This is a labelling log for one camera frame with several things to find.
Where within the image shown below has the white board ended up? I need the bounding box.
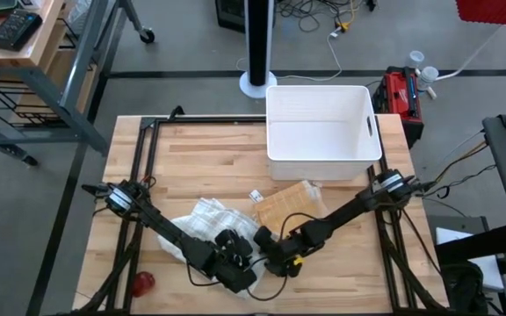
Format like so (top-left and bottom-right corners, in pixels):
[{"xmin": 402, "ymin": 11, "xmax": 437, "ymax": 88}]
[{"xmin": 435, "ymin": 226, "xmax": 505, "ymax": 293}]

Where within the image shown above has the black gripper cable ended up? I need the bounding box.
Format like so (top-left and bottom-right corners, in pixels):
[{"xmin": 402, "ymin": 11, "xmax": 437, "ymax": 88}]
[
  {"xmin": 246, "ymin": 212, "xmax": 320, "ymax": 303},
  {"xmin": 185, "ymin": 262, "xmax": 221, "ymax": 287}
]

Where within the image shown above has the black caster wheel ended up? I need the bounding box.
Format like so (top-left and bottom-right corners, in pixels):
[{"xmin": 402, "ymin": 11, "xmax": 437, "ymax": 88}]
[{"xmin": 138, "ymin": 26, "xmax": 156, "ymax": 45}]

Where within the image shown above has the white power cable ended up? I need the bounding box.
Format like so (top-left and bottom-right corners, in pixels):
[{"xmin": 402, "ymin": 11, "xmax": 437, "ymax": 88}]
[
  {"xmin": 235, "ymin": 30, "xmax": 344, "ymax": 84},
  {"xmin": 432, "ymin": 24, "xmax": 504, "ymax": 83}
]

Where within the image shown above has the white perforated plastic basket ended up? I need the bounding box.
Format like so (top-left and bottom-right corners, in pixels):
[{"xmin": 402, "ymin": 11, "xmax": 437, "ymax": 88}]
[{"xmin": 264, "ymin": 84, "xmax": 384, "ymax": 182}]

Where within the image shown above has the red apple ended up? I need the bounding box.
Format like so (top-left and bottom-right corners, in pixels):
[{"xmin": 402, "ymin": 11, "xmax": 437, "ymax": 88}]
[{"xmin": 131, "ymin": 270, "xmax": 156, "ymax": 298}]

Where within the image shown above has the black wire rack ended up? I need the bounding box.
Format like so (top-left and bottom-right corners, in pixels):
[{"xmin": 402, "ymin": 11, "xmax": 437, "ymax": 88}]
[{"xmin": 0, "ymin": 77, "xmax": 98, "ymax": 129}]

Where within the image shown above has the black equipment box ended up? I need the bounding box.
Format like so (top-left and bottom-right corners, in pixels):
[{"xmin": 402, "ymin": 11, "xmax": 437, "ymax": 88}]
[{"xmin": 214, "ymin": 0, "xmax": 248, "ymax": 34}]

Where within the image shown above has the yellow checked towel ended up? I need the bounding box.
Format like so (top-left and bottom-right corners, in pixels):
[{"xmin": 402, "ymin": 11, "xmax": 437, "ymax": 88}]
[{"xmin": 252, "ymin": 179, "xmax": 329, "ymax": 236}]

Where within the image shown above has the black keypad device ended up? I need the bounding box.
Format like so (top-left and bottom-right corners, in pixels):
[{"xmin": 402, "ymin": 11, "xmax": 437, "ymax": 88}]
[{"xmin": 0, "ymin": 9, "xmax": 43, "ymax": 52}]

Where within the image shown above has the red black tool bag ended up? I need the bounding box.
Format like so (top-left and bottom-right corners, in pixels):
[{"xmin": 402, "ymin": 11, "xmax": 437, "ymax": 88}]
[{"xmin": 370, "ymin": 65, "xmax": 425, "ymax": 149}]

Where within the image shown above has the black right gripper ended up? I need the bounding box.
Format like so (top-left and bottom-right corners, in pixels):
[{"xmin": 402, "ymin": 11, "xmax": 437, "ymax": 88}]
[{"xmin": 252, "ymin": 226, "xmax": 305, "ymax": 278}]

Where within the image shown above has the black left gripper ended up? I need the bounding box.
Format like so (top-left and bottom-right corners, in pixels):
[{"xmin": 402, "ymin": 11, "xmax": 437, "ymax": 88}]
[{"xmin": 208, "ymin": 228, "xmax": 258, "ymax": 294}]

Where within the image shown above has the black cable bundle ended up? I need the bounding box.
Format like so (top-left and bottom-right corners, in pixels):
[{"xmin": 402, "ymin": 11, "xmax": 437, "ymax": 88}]
[{"xmin": 274, "ymin": 0, "xmax": 377, "ymax": 34}]

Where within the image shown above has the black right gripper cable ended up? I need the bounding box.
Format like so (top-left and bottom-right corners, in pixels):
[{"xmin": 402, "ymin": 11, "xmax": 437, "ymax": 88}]
[{"xmin": 246, "ymin": 212, "xmax": 320, "ymax": 303}]

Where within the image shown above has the black aluminium table frame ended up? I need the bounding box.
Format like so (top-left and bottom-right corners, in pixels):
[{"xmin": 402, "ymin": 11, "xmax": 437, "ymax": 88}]
[{"xmin": 72, "ymin": 113, "xmax": 450, "ymax": 316}]

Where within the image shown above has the white plastic jar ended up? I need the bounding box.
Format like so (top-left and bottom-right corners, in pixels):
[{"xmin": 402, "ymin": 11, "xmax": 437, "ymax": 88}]
[
  {"xmin": 416, "ymin": 65, "xmax": 440, "ymax": 92},
  {"xmin": 408, "ymin": 49, "xmax": 426, "ymax": 69}
]

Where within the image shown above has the red foam panel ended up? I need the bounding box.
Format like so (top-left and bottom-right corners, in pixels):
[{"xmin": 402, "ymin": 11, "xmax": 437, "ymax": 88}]
[{"xmin": 454, "ymin": 0, "xmax": 506, "ymax": 28}]

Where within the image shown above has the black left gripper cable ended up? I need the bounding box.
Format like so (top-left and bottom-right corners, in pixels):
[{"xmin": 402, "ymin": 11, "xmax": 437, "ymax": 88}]
[{"xmin": 185, "ymin": 262, "xmax": 221, "ymax": 287}]

